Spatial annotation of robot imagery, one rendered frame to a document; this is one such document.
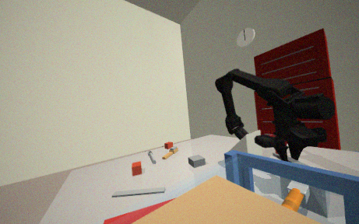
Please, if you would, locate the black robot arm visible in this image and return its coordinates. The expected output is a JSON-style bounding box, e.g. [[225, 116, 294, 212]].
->
[[215, 68, 335, 147]]

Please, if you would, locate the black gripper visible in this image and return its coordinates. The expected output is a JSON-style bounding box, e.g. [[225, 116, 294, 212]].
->
[[254, 118, 307, 162]]

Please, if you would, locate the small reddish-brown block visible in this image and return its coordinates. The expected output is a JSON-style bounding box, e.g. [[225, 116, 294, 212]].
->
[[132, 162, 142, 176], [164, 142, 173, 149]]

